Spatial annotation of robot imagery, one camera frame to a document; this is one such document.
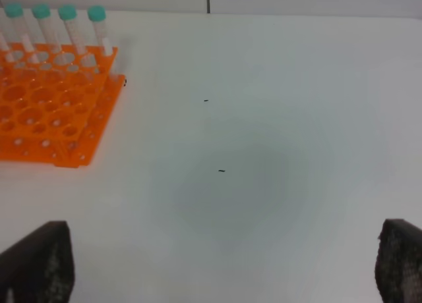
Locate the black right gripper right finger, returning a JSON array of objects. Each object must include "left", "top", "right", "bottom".
[{"left": 375, "top": 219, "right": 421, "bottom": 303}]

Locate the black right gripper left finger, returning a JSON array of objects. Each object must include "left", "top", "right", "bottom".
[{"left": 1, "top": 221, "right": 75, "bottom": 302}]

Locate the orange test tube rack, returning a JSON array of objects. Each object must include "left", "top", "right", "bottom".
[{"left": 1, "top": 43, "right": 126, "bottom": 168}]

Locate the row tube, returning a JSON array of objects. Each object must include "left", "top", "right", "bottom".
[
  {"left": 32, "top": 4, "right": 62, "bottom": 54},
  {"left": 0, "top": 21, "right": 15, "bottom": 63},
  {"left": 87, "top": 5, "right": 113, "bottom": 57},
  {"left": 58, "top": 5, "right": 86, "bottom": 55},
  {"left": 4, "top": 3, "right": 35, "bottom": 53}
]

